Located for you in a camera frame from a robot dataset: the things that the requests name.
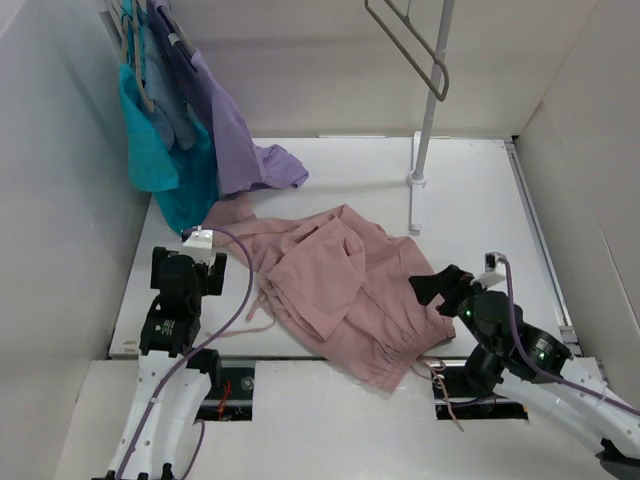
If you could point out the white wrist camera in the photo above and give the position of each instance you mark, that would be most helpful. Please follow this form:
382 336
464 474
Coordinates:
197 238
496 267

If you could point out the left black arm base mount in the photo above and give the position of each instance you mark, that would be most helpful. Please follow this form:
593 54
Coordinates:
230 397

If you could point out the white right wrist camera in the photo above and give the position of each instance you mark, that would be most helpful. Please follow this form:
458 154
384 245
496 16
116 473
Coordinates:
496 267

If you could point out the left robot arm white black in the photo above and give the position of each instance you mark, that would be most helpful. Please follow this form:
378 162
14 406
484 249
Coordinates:
163 434

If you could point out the lilac hanging garment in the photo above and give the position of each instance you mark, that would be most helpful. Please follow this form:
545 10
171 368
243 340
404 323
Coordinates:
242 165

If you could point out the white rack pole with base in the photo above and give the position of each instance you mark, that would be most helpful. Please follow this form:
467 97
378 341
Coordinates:
416 179

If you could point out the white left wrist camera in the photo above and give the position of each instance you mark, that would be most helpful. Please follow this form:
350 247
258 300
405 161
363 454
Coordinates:
197 238

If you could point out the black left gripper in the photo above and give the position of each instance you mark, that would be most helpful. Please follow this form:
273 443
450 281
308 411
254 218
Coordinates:
212 274

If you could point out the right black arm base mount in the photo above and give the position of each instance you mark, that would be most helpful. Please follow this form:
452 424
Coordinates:
453 394

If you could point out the teal hanging garment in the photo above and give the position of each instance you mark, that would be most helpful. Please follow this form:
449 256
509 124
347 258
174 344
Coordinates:
183 183

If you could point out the pink trousers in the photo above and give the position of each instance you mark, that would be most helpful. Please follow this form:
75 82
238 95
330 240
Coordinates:
339 284

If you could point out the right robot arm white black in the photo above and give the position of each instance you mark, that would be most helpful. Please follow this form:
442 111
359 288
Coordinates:
528 365

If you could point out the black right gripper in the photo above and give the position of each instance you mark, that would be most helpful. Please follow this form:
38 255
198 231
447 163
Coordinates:
426 286

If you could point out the blue grey hanging garment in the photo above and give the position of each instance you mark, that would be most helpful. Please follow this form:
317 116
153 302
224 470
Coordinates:
169 118

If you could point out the white left rack pole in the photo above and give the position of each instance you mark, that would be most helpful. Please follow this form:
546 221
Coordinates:
112 25

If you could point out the grey hanger with clothes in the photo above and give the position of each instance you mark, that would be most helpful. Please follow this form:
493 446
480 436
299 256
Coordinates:
135 14

